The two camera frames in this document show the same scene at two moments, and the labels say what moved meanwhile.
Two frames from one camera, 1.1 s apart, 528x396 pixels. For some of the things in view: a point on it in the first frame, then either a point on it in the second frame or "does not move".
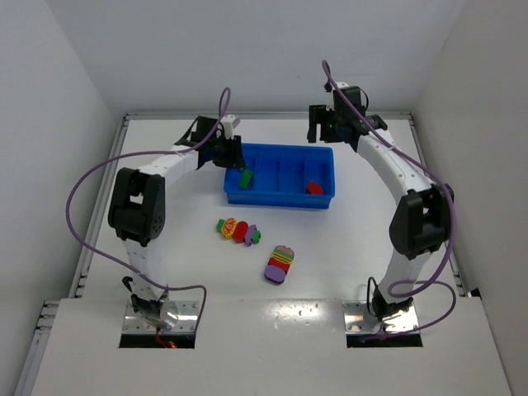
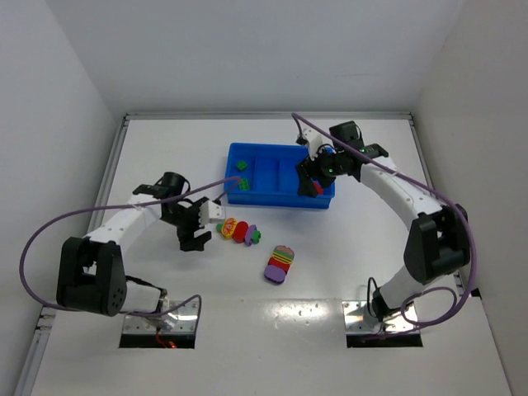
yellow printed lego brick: (228, 228) does not move
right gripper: (316, 120) → (308, 174)
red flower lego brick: (314, 189) does not move
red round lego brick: (240, 231) does not move
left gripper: (233, 153) → (191, 221)
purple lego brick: (248, 238) does not move
